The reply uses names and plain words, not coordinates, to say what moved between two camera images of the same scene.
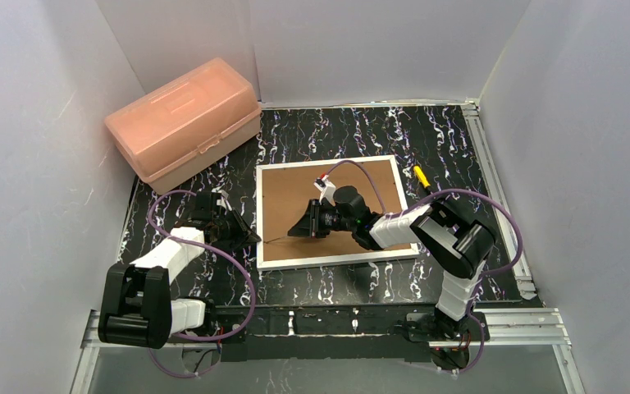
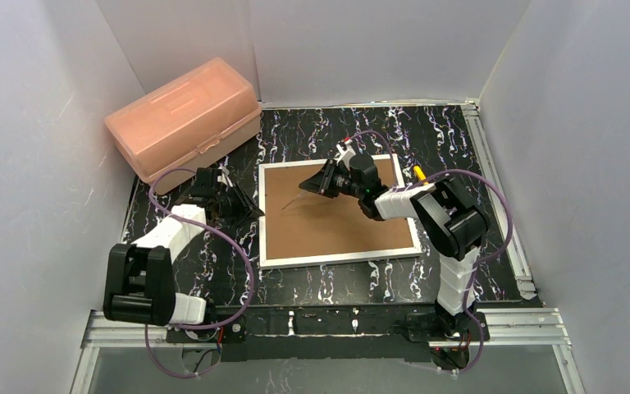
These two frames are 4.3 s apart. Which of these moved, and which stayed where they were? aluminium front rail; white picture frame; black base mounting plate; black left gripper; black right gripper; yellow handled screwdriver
Moved: black left gripper; black right gripper
Stayed: white picture frame; aluminium front rail; black base mounting plate; yellow handled screwdriver
